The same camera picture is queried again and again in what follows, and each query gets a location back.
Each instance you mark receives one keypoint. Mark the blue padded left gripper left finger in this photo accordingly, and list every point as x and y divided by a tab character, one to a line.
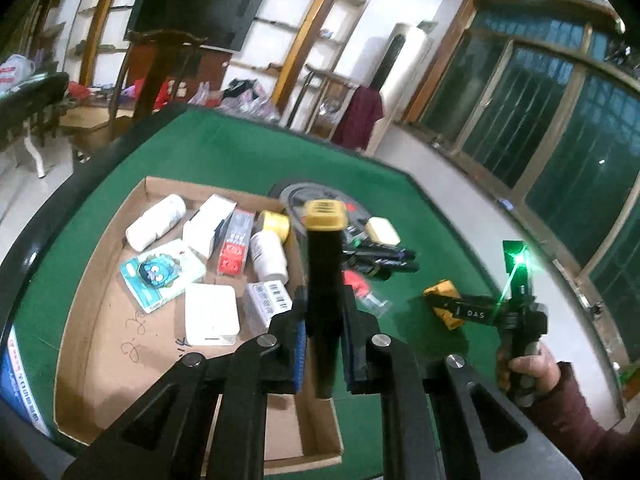
204	418

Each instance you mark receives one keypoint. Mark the black side table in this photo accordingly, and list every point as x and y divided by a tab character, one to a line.
32	110

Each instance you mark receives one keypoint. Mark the pile of clothes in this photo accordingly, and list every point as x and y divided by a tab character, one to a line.
248	98

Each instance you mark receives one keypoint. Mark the maroon cloth on chair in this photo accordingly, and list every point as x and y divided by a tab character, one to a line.
355	128

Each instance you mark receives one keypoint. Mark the person right hand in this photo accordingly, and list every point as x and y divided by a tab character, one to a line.
540	366

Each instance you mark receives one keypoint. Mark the black marker green cap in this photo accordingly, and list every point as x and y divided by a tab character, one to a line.
380	251

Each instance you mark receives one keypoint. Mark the white pill bottle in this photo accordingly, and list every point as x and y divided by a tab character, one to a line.
268	257
155	222

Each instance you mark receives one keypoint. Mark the yellow tape roll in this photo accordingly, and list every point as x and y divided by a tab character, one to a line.
274	222

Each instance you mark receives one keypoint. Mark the black marker gold band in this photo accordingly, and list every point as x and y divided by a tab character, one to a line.
370	270

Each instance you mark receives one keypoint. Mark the brown cardboard box tray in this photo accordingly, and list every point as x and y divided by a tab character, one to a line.
112	352

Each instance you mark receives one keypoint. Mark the wooden chair with carving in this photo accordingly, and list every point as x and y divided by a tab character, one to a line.
320	103

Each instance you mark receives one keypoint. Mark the dark wooden chair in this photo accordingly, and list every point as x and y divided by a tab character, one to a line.
172	49

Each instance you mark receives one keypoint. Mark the window with green grille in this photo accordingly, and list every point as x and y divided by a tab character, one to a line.
538	100

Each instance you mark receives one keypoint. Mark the black marker purple cap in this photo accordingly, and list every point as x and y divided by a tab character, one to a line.
393	265

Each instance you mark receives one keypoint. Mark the white standing air conditioner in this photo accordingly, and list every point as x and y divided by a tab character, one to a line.
398	71

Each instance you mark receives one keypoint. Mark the clear packet with red part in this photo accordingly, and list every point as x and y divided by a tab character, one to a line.
364	294

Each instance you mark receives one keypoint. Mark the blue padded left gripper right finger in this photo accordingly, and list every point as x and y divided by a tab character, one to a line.
441	419

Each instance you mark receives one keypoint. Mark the black flat television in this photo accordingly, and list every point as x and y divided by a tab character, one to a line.
223	24

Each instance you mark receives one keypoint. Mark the yellow padded envelope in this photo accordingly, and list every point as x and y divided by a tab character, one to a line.
436	296

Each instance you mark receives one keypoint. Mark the white red plastic bag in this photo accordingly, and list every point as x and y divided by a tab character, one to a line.
14	70

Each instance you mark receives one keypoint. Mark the white small carton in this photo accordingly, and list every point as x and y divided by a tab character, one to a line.
198	231

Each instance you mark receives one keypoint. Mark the cream rounded plastic case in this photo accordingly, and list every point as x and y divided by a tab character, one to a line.
381	231

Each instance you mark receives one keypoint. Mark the blue white medicine box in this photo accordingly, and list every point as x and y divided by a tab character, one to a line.
219	232

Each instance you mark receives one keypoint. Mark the white square adapter box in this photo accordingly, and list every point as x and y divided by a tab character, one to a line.
211	317

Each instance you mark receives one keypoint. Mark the red white medicine box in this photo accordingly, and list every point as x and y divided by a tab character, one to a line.
234	247

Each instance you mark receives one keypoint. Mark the blue cartoon tissue pack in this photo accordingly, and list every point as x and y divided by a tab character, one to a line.
161	274

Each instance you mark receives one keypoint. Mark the maroon sleeve forearm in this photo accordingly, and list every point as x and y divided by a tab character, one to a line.
563	416

